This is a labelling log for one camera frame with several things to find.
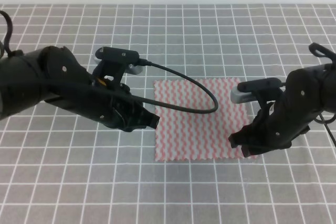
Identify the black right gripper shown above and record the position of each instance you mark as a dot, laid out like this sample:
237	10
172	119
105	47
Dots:
275	131

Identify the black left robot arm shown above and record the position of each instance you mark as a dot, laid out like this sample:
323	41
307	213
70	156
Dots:
54	75

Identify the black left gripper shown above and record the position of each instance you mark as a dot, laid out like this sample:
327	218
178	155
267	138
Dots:
102	102

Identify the grey grid tablecloth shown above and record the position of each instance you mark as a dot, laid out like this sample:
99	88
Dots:
57	167

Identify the right wrist camera black silver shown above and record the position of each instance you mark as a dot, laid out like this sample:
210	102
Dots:
261	90

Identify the pink white wavy striped towel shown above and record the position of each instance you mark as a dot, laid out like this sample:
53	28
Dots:
181	135

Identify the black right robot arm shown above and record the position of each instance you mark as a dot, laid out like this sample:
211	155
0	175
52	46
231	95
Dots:
316	84

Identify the left wrist camera black silver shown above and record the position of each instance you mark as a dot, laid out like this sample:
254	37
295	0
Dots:
115	62

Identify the wrist camera black silver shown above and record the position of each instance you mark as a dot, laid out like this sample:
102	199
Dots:
115	62
261	90

